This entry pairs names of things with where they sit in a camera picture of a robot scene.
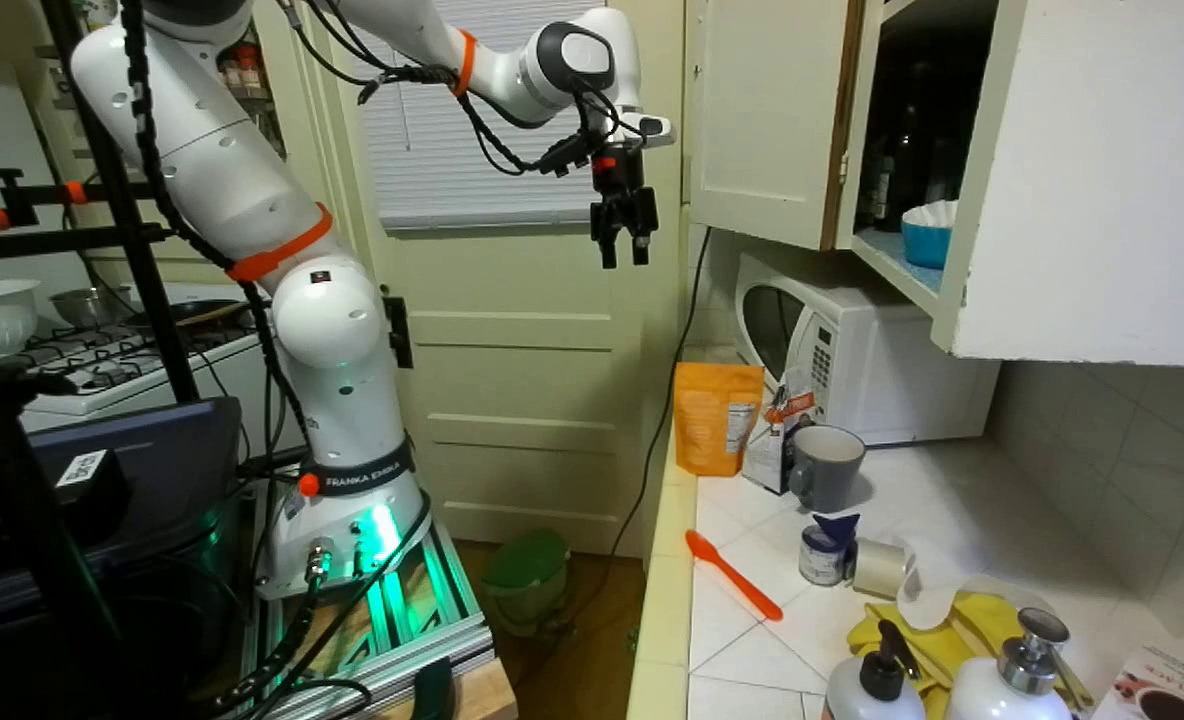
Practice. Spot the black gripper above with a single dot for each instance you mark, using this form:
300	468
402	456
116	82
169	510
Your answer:
624	192

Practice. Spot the white bottle with black pump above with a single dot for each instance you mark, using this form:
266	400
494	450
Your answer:
875	684

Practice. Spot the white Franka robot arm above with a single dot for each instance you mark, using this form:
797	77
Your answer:
325	332

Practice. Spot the cream panelled door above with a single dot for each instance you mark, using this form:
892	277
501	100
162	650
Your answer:
525	400

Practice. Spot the white window blind on door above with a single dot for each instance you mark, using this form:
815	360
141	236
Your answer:
416	175

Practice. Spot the white carton with red print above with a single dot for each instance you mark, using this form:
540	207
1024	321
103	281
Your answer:
769	446

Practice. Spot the white microwave oven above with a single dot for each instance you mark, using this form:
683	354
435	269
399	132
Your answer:
885	360

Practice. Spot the grey metal mug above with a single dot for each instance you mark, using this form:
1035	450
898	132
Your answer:
825	466

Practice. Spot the green bucket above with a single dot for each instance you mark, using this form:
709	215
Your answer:
529	573

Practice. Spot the orange plastic spatula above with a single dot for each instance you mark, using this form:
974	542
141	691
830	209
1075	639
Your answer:
737	582

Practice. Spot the grey metal can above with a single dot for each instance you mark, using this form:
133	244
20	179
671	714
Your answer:
825	555

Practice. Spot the shelf with jars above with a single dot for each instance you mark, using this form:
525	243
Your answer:
253	82

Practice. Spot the white paper roll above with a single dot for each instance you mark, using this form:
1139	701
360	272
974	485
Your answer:
880	569

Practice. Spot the open white cabinet door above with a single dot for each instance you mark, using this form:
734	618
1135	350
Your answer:
1112	175

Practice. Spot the black metal stand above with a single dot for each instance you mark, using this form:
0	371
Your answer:
127	243

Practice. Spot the yellow rubber glove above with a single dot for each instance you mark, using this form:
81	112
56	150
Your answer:
946	641

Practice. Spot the white gas stove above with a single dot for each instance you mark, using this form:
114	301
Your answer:
114	360

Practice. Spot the white coffee box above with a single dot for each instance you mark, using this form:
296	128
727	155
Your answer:
1167	684

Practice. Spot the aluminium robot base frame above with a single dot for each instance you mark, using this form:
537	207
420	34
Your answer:
405	627

